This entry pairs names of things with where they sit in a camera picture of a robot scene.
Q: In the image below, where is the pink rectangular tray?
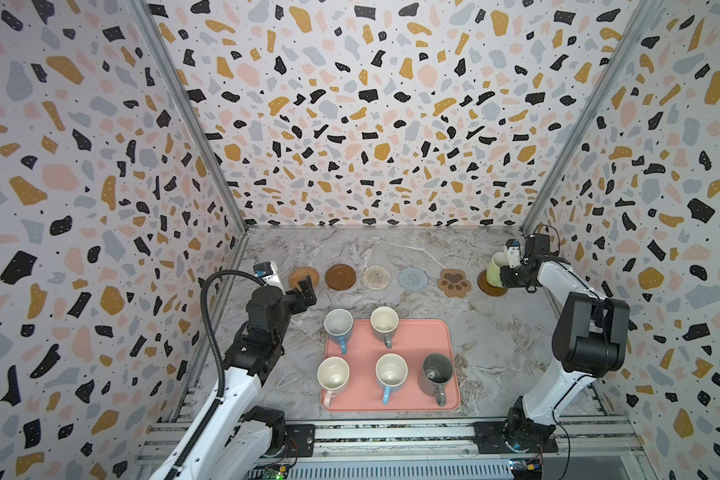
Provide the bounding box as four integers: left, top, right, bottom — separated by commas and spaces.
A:
318, 319, 461, 413

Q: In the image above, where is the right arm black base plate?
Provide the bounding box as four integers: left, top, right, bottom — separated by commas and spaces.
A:
473, 420, 559, 454

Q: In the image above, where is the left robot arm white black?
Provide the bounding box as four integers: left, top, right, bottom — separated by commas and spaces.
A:
151, 265, 317, 479

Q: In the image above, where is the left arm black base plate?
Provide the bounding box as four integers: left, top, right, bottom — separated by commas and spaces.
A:
228, 423, 316, 460

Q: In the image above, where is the left circuit board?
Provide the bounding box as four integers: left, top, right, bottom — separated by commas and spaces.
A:
258, 464, 292, 480

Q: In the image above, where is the cream mug pink handle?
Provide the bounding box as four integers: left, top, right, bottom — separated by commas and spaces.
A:
317, 357, 350, 409

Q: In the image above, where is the dark grey mug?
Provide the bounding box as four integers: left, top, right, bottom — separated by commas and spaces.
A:
418, 353, 454, 407

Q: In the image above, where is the beige braided round coaster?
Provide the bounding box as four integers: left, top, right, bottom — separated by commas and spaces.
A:
362, 265, 391, 290

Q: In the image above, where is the blue grey woven coaster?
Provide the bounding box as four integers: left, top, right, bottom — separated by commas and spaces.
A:
397, 266, 429, 292

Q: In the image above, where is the right circuit board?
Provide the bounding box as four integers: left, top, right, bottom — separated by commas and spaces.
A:
509, 457, 543, 480

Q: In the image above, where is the light green mug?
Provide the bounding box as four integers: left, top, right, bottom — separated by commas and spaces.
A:
486, 252, 509, 289

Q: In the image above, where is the cream mug grey handle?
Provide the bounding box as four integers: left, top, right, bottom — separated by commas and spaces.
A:
370, 306, 399, 349

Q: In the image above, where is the dark brown wooden coaster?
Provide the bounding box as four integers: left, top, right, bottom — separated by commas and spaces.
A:
325, 264, 357, 291

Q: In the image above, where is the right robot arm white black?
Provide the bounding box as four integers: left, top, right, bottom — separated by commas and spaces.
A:
499, 258, 630, 453

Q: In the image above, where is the woven rattan coaster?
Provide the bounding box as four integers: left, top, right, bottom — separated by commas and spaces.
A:
288, 267, 320, 290

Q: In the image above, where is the grey mug blue handle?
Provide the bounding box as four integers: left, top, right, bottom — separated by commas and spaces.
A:
324, 309, 354, 355

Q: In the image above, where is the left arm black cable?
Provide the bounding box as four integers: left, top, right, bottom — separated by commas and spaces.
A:
161, 269, 268, 480

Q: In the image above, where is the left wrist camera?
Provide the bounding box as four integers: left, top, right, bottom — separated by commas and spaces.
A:
253, 261, 285, 294

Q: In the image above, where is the brown paw shaped coaster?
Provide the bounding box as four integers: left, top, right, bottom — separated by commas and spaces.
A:
437, 269, 472, 298

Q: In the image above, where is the circuit board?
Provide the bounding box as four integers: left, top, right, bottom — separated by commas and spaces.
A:
258, 464, 292, 480
509, 457, 543, 480

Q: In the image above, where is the cream mug blue handle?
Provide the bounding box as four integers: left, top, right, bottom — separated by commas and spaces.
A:
375, 353, 409, 405

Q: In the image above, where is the aluminium mounting rail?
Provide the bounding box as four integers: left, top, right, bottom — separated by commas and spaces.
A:
134, 416, 649, 480

